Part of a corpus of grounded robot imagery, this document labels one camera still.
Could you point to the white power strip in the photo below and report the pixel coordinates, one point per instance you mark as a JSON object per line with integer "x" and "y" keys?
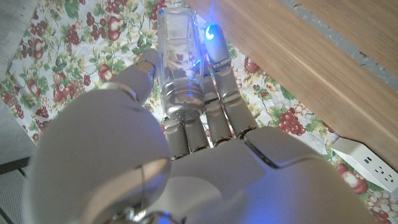
{"x": 363, "y": 158}

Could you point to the floral fruit print backdrop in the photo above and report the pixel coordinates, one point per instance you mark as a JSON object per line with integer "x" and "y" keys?
{"x": 93, "y": 46}

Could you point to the light wooden board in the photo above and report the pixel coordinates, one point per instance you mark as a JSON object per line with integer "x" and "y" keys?
{"x": 342, "y": 40}

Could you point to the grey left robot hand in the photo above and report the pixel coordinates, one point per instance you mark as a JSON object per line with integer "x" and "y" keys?
{"x": 109, "y": 149}

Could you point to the clear glass salt shaker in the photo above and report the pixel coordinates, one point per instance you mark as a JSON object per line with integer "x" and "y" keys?
{"x": 178, "y": 46}

